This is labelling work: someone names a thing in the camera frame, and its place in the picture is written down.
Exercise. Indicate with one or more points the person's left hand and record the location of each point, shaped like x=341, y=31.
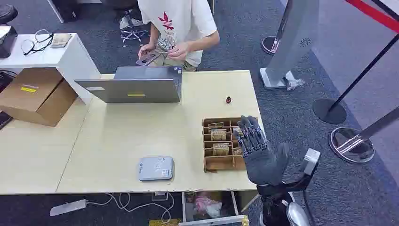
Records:
x=179, y=51

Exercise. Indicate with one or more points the person's right hand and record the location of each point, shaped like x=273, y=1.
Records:
x=146, y=48

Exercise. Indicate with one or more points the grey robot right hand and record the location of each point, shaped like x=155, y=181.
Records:
x=261, y=165

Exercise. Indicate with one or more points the grey smartphone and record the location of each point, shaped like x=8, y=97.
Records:
x=148, y=58

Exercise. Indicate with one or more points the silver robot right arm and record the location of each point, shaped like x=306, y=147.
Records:
x=296, y=215

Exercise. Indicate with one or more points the chair star base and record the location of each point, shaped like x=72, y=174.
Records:
x=134, y=34

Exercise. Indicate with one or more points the person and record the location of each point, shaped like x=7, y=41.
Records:
x=177, y=18

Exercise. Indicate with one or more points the grey laptop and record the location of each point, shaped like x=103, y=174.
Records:
x=134, y=89

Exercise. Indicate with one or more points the wooden card box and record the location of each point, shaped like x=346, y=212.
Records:
x=218, y=163

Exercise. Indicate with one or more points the pink plastic bag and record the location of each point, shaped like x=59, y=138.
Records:
x=207, y=206

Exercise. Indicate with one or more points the small red black object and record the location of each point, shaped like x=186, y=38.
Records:
x=228, y=99

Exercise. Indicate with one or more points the white side table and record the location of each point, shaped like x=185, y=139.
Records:
x=62, y=62

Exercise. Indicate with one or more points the beige card pouch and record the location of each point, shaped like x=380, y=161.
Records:
x=60, y=40

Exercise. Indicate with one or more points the black stanchion base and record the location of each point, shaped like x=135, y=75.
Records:
x=329, y=112

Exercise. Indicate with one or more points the large pale wooden desk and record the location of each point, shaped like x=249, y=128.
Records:
x=140, y=134

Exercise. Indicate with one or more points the white open bin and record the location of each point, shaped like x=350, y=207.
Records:
x=184, y=206

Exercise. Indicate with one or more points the crumpled white plastic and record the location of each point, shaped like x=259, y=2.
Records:
x=294, y=82

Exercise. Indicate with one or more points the small chrome stanchion base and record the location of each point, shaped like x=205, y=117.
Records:
x=268, y=45

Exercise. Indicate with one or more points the large chrome stanchion base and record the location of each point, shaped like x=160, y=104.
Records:
x=350, y=145

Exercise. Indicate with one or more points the grey flat card reader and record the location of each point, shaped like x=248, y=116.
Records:
x=156, y=169

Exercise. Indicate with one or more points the white power adapter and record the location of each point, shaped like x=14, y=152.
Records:
x=159, y=196

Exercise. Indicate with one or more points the yellow packet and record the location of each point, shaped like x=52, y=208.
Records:
x=163, y=222

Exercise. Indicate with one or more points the silver pillar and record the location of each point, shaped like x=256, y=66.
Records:
x=293, y=40

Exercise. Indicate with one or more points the black-rimmed glasses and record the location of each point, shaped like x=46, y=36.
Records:
x=29, y=46

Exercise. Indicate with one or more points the brown cardboard box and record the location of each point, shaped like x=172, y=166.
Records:
x=34, y=93

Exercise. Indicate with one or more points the chrome stanchion pole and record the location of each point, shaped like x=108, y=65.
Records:
x=380, y=124

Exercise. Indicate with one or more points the black device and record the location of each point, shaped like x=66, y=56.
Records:
x=6, y=42

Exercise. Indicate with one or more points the black stanchion pole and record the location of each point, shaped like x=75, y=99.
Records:
x=364, y=70

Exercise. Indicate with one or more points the black round stool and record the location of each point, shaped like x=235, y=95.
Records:
x=7, y=12

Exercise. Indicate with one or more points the small pale wooden desk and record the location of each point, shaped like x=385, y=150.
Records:
x=31, y=156

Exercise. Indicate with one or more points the white power strip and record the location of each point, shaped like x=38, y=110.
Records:
x=68, y=207

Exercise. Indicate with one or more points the red barrier belt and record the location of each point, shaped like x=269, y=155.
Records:
x=374, y=14

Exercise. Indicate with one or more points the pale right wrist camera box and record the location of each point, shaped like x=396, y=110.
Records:
x=311, y=160

